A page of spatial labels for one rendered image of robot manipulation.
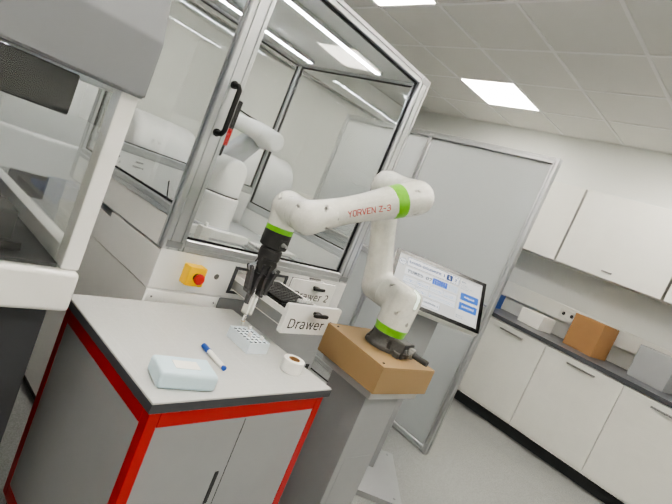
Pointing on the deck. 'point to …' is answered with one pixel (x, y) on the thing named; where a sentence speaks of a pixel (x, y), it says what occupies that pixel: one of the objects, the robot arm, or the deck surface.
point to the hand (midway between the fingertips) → (249, 304)
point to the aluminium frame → (260, 12)
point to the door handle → (230, 110)
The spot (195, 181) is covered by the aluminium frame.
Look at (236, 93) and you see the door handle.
